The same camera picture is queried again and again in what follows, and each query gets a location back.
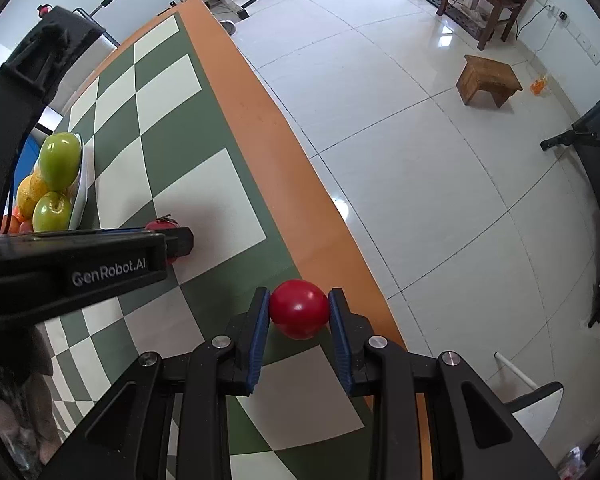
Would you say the yellow orange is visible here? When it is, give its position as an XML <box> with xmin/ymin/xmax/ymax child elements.
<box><xmin>16</xmin><ymin>174</ymin><xmax>51</xmax><ymax>221</ymax></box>

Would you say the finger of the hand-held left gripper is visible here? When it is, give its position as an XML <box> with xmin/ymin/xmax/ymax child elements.
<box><xmin>0</xmin><ymin>7</ymin><xmax>106</xmax><ymax>256</ymax></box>
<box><xmin>147</xmin><ymin>226</ymin><xmax>195</xmax><ymax>266</ymax></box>

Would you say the white wall power strip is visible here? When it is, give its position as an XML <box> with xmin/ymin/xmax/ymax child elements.
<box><xmin>545</xmin><ymin>2</ymin><xmax>600</xmax><ymax>66</ymax></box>

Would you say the white deer print plate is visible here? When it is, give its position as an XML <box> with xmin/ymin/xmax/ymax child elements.
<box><xmin>0</xmin><ymin>132</ymin><xmax>97</xmax><ymax>233</ymax></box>

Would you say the white plastic chair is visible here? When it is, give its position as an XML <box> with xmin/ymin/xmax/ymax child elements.
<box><xmin>495</xmin><ymin>351</ymin><xmax>565</xmax><ymax>447</ymax></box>

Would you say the green white checkered tablecloth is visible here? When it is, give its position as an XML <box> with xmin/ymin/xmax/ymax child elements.
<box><xmin>30</xmin><ymin>0</ymin><xmax>433</xmax><ymax>480</ymax></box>

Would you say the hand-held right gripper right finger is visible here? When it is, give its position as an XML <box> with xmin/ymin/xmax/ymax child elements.
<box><xmin>328</xmin><ymin>287</ymin><xmax>556</xmax><ymax>480</ymax></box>

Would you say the small wooden stool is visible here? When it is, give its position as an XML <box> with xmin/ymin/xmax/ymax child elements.
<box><xmin>456</xmin><ymin>55</ymin><xmax>524</xmax><ymax>108</ymax></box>

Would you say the green apple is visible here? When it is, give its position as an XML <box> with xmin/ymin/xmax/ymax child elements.
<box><xmin>32</xmin><ymin>191</ymin><xmax>73</xmax><ymax>232</ymax></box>
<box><xmin>39</xmin><ymin>132</ymin><xmax>82</xmax><ymax>192</ymax></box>

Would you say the small red tomato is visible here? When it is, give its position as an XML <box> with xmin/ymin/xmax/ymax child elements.
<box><xmin>144</xmin><ymin>214</ymin><xmax>180</xmax><ymax>266</ymax></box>
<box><xmin>270</xmin><ymin>279</ymin><xmax>330</xmax><ymax>341</ymax></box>

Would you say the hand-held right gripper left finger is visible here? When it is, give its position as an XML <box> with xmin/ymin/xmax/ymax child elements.
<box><xmin>50</xmin><ymin>287</ymin><xmax>272</xmax><ymax>480</ymax></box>

